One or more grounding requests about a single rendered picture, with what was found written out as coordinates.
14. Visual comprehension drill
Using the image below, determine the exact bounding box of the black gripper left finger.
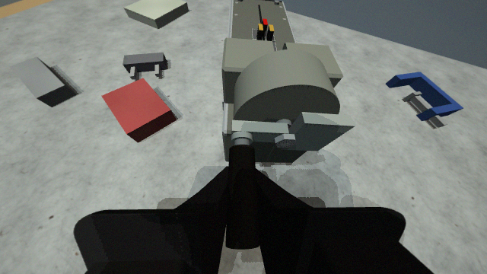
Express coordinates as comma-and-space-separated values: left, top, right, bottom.
73, 166, 228, 274

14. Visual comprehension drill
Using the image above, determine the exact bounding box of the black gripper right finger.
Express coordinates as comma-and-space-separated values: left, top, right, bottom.
256, 169, 406, 274

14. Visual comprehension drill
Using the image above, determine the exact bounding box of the red block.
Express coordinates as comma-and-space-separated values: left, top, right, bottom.
101, 78, 177, 143

